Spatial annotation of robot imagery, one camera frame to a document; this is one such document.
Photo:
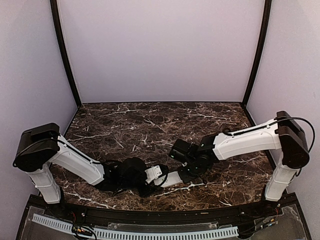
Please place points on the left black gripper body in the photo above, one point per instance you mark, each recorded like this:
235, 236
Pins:
144, 192

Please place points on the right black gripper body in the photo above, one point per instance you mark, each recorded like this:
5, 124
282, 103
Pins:
190, 174

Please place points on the white remote control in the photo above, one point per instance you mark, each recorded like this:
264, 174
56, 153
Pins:
173, 178

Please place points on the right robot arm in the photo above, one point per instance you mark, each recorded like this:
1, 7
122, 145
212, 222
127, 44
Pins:
280, 133

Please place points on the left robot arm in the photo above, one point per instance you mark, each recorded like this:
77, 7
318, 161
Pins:
44, 144

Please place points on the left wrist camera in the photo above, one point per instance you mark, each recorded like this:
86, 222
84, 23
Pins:
156, 174

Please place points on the black front rail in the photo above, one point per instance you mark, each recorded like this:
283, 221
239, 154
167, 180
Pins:
234, 215

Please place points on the white slotted cable duct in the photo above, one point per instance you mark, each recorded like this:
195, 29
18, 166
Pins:
121, 231

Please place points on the right black frame post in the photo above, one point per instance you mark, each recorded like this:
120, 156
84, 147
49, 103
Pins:
258, 52

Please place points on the black frame post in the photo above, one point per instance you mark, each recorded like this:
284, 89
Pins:
63, 52
258, 52

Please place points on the left black frame post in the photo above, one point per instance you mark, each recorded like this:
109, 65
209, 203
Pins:
63, 52

